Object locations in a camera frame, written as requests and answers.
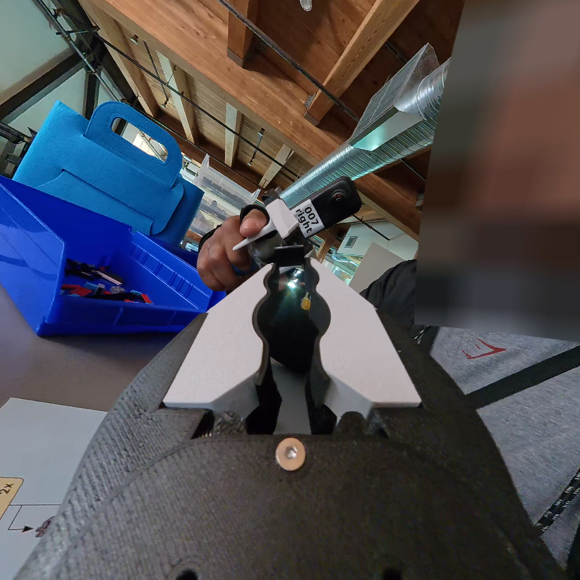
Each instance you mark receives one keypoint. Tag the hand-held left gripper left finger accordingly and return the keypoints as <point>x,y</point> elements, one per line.
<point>217,362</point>

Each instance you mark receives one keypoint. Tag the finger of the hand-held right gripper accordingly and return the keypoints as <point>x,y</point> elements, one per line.
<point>287,224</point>

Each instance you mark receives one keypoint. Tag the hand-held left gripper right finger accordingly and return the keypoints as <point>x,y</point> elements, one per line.
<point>362,362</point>

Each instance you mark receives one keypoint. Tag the small black toy piece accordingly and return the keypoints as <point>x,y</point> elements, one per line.
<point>287,260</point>

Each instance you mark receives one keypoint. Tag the toy instruction booklet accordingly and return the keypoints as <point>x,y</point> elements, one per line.
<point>40,444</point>

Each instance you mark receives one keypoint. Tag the blue plastic bin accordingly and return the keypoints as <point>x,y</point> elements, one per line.
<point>27,272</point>

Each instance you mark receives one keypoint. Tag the person's right forearm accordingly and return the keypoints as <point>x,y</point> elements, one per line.
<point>290,340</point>

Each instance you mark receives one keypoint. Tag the person's right hand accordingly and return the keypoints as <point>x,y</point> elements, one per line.
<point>222,258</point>

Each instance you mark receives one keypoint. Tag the clear plastic drawer stack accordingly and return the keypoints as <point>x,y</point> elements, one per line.
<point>217,195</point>

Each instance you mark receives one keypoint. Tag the pile of red black toy bricks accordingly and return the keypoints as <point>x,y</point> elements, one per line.
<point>104,290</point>

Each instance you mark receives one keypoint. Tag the blue felt bag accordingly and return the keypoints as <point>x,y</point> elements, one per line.
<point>90,181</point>

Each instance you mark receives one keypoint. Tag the silver ventilation duct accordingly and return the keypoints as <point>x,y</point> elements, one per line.
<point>385,136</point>

